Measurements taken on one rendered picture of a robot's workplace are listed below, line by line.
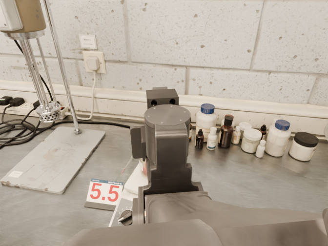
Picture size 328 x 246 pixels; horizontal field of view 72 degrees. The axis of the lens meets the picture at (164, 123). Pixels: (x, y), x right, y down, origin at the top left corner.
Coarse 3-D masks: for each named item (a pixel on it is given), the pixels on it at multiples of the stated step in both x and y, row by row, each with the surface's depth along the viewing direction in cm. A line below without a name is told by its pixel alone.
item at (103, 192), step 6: (90, 186) 60; (96, 186) 59; (102, 186) 59; (108, 186) 59; (114, 186) 59; (120, 186) 59; (90, 192) 59; (96, 192) 59; (102, 192) 59; (108, 192) 59; (114, 192) 58; (120, 192) 58; (90, 198) 59; (96, 198) 59; (102, 198) 58; (108, 198) 58; (114, 198) 58
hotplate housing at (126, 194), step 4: (124, 192) 53; (128, 192) 53; (120, 196) 53; (124, 196) 52; (128, 196) 52; (132, 196) 52; (136, 196) 52; (120, 200) 52; (132, 200) 51; (116, 208) 51; (112, 216) 51; (112, 220) 50
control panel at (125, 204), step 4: (124, 200) 51; (128, 200) 51; (120, 204) 51; (124, 204) 51; (128, 204) 51; (132, 204) 51; (120, 208) 51; (124, 208) 51; (128, 208) 50; (116, 212) 50; (120, 212) 50; (116, 216) 50; (120, 216) 50; (116, 220) 50; (112, 224) 49; (116, 224) 49; (120, 224) 49
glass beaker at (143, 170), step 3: (141, 159) 51; (141, 162) 52; (144, 162) 51; (141, 165) 52; (144, 165) 51; (141, 168) 53; (144, 168) 52; (141, 171) 54; (144, 171) 52; (141, 174) 54; (144, 174) 53; (144, 177) 54
